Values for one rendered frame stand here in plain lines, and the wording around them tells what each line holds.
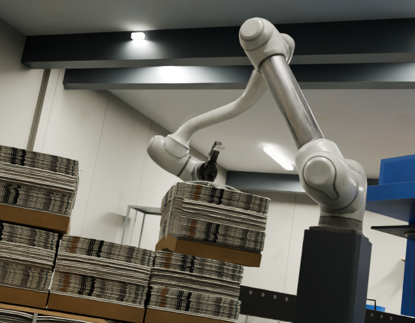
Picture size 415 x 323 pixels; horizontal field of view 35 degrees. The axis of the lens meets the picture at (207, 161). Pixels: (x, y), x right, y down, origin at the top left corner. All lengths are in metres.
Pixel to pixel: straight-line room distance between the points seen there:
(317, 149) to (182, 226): 0.52
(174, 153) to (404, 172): 1.87
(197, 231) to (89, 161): 6.68
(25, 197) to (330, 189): 0.95
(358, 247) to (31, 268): 1.06
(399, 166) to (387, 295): 8.16
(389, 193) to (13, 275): 2.48
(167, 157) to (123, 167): 6.82
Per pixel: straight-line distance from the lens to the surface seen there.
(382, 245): 12.24
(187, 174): 2.54
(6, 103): 7.47
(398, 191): 3.88
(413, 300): 4.50
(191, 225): 2.04
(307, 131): 2.24
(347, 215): 2.31
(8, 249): 2.01
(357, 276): 2.24
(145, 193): 9.90
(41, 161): 2.04
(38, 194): 2.03
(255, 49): 2.40
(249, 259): 2.10
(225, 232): 2.07
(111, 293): 2.01
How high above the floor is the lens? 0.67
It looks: 13 degrees up
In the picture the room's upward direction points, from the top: 9 degrees clockwise
